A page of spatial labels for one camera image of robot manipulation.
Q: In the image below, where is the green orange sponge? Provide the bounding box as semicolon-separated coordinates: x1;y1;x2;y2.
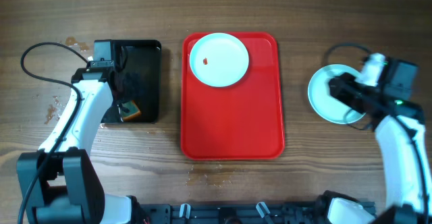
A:
118;101;141;121

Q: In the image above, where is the white plate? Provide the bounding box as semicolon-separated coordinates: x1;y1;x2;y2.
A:
307;64;365;124
189;33;250;88

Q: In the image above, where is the white plate top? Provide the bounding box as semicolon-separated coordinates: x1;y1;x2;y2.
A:
189;33;250;88

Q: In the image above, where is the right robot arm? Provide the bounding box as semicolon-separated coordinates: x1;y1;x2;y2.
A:
320;53;431;223

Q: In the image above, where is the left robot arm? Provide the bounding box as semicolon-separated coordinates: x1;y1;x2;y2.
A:
17;40;148;223

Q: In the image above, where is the black water tray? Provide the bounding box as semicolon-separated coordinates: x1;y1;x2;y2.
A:
102;40;162;123

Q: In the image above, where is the red plastic tray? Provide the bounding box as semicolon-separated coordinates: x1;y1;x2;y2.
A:
180;32;285;161

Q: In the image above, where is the right black cable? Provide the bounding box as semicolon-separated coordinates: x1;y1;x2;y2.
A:
322;42;432;218

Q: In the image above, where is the black cable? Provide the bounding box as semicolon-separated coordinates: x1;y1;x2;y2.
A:
322;42;432;218
16;41;89;224

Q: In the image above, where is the left black cable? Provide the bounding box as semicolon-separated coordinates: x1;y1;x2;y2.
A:
16;41;89;224

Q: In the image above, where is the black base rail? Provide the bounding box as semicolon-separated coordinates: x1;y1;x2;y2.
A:
141;202;329;224

